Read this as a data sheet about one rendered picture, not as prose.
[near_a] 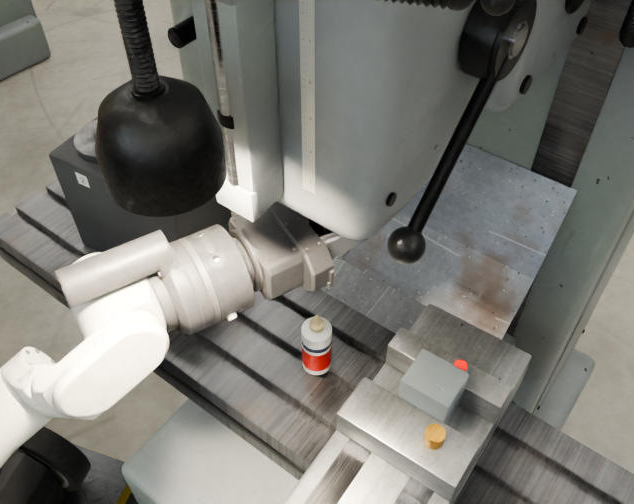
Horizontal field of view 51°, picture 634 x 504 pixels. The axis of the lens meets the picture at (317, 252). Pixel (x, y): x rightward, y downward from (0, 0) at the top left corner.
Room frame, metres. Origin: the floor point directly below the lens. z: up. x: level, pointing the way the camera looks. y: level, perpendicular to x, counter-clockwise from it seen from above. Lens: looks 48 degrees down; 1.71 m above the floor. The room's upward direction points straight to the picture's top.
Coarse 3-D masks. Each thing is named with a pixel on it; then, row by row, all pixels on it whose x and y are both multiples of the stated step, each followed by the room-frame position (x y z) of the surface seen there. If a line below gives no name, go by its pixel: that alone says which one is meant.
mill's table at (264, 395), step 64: (0, 256) 0.76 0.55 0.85; (64, 256) 0.69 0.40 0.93; (256, 320) 0.57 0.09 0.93; (192, 384) 0.48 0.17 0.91; (256, 384) 0.47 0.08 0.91; (320, 384) 0.46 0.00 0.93; (256, 448) 0.41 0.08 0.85; (320, 448) 0.37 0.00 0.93; (512, 448) 0.38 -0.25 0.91; (576, 448) 0.37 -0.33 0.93
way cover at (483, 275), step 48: (480, 192) 0.73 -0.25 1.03; (528, 192) 0.70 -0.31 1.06; (576, 192) 0.67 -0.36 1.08; (384, 240) 0.74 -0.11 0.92; (432, 240) 0.71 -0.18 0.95; (480, 240) 0.69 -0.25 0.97; (528, 240) 0.66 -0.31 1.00; (336, 288) 0.68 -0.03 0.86; (384, 288) 0.67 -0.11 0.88; (432, 288) 0.65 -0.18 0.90; (480, 288) 0.63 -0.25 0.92; (528, 288) 0.61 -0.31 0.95
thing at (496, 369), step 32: (448, 320) 0.52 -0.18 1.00; (416, 352) 0.44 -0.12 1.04; (448, 352) 0.44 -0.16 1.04; (480, 352) 0.47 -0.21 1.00; (512, 352) 0.47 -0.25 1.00; (384, 384) 0.42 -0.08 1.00; (480, 384) 0.40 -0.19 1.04; (512, 384) 0.42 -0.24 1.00; (480, 416) 0.38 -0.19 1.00; (352, 448) 0.34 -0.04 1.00; (480, 448) 0.34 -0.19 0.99; (320, 480) 0.30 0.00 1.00; (352, 480) 0.30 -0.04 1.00; (384, 480) 0.30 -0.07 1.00; (416, 480) 0.30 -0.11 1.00
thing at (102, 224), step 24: (96, 120) 0.78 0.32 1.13; (72, 144) 0.74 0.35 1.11; (72, 168) 0.70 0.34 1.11; (96, 168) 0.69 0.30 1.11; (72, 192) 0.71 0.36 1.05; (96, 192) 0.68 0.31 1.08; (72, 216) 0.72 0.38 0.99; (96, 216) 0.69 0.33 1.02; (120, 216) 0.66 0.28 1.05; (144, 216) 0.64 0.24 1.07; (168, 216) 0.62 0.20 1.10; (192, 216) 0.64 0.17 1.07; (216, 216) 0.68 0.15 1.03; (96, 240) 0.70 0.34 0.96; (120, 240) 0.67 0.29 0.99; (168, 240) 0.62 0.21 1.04
